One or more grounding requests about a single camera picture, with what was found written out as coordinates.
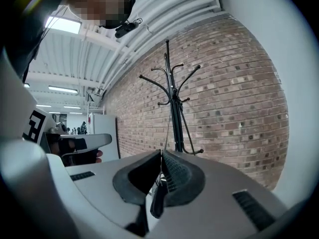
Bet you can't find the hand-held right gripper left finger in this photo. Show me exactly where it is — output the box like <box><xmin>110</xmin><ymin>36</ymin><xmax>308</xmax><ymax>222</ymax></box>
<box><xmin>112</xmin><ymin>149</ymin><xmax>162</xmax><ymax>206</ymax></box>

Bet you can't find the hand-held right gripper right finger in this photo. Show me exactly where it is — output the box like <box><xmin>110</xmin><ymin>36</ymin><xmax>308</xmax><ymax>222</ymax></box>
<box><xmin>161</xmin><ymin>150</ymin><xmax>206</xmax><ymax>207</ymax></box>

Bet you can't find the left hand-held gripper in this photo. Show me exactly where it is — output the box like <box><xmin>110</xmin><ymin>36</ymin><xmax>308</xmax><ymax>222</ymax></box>
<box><xmin>0</xmin><ymin>47</ymin><xmax>113</xmax><ymax>158</ymax></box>

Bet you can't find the black bag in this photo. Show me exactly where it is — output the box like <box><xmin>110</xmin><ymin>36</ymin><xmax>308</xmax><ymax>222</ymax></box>
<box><xmin>149</xmin><ymin>112</ymin><xmax>173</xmax><ymax>219</ymax></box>

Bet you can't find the black metal coat rack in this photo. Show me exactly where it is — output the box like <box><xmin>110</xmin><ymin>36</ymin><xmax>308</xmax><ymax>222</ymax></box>
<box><xmin>139</xmin><ymin>39</ymin><xmax>204</xmax><ymax>156</ymax></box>

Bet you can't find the person's left hand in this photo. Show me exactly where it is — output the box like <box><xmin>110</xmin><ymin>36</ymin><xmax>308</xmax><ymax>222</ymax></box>
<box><xmin>48</xmin><ymin>137</ymin><xmax>103</xmax><ymax>167</ymax></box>

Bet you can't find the row of dark shelf items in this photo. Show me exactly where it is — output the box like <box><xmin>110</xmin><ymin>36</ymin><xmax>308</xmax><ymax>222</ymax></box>
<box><xmin>54</xmin><ymin>120</ymin><xmax>88</xmax><ymax>135</ymax></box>

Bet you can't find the white cabinet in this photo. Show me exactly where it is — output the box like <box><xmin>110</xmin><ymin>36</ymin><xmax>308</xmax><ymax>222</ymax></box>
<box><xmin>88</xmin><ymin>113</ymin><xmax>121</xmax><ymax>162</ymax></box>

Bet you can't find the grey ceiling-mounted fixture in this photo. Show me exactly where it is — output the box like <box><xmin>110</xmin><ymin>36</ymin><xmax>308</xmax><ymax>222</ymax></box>
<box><xmin>85</xmin><ymin>86</ymin><xmax>103</xmax><ymax>102</ymax></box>

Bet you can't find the person's dark jacket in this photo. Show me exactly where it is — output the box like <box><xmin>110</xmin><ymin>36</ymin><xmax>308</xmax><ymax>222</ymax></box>
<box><xmin>0</xmin><ymin>0</ymin><xmax>75</xmax><ymax>84</ymax></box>

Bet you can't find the large rectangular ceiling light panel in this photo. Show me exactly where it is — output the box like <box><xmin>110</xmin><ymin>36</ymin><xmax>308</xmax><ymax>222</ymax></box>
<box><xmin>44</xmin><ymin>15</ymin><xmax>83</xmax><ymax>35</ymax></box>

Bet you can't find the person's head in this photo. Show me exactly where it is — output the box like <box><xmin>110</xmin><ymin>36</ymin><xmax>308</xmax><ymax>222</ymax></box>
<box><xmin>66</xmin><ymin>0</ymin><xmax>137</xmax><ymax>30</ymax></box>

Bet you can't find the black head-worn camera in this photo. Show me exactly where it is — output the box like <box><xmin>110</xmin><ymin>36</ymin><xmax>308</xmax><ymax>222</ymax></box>
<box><xmin>114</xmin><ymin>17</ymin><xmax>144</xmax><ymax>39</ymax></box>

